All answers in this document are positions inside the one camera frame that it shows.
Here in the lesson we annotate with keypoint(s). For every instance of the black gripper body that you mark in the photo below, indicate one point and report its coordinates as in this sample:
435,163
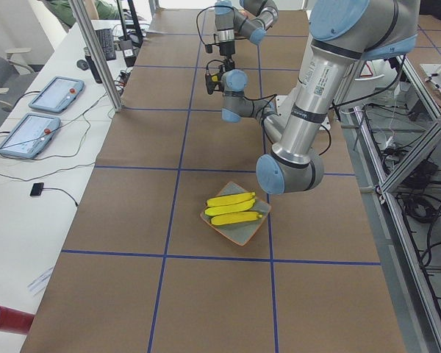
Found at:
219,76
227,48

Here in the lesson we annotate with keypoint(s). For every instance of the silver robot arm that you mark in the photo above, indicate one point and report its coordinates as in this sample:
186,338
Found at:
229,21
340,33

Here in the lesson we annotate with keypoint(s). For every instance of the grey square plate orange rim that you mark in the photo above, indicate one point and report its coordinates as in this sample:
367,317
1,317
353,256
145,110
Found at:
240,233

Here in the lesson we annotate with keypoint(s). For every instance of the black keyboard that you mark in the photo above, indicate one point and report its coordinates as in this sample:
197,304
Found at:
106,42

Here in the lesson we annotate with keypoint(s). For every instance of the teach pendant far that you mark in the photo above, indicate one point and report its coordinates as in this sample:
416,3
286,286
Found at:
57,95

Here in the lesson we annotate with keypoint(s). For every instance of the teach pendant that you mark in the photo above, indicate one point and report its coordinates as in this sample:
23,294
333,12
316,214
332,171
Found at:
57,95
30,136

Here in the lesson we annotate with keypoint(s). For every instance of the teach pendant near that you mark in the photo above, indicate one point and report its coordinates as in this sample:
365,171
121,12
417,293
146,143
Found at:
30,136

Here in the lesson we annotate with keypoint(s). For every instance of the small black puck device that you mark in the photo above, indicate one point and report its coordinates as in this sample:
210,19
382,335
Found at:
37,189

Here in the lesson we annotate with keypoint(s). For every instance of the red cylinder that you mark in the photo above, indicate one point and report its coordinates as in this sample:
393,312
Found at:
15,321

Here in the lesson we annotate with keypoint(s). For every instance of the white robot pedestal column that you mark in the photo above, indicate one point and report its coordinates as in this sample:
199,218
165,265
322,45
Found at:
283,106

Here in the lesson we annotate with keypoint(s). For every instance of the grey aluminium frame post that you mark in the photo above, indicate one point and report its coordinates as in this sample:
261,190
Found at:
89,34

